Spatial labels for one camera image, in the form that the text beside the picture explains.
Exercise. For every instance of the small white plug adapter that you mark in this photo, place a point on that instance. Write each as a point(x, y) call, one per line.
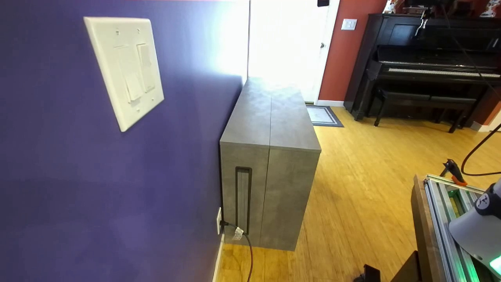
point(238, 234)

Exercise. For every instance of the grey wooden cabinet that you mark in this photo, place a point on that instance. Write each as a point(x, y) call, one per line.
point(271, 158)

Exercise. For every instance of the black and orange clamp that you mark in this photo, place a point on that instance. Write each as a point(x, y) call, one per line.
point(454, 172)

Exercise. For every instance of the white rocker light switch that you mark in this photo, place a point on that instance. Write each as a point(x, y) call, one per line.
point(133, 89)
point(145, 68)

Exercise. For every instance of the white double switch wall plate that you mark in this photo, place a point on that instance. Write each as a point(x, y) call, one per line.
point(111, 73)

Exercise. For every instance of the grey door mat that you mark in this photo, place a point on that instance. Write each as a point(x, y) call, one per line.
point(322, 115)

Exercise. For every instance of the white wall power outlet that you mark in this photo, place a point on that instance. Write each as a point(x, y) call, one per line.
point(217, 220)

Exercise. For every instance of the wooden table with aluminium frame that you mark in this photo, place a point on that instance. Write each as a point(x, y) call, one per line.
point(435, 225)

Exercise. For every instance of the black upright piano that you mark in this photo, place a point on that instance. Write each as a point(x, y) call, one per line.
point(443, 53)

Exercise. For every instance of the white door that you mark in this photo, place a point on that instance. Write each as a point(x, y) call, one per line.
point(286, 45)

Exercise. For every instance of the small white wall switch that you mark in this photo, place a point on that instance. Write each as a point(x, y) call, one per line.
point(347, 24)

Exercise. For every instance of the small black floor object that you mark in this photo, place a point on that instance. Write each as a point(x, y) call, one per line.
point(369, 275)

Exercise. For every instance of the black piano bench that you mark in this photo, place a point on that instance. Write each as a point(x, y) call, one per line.
point(416, 103)

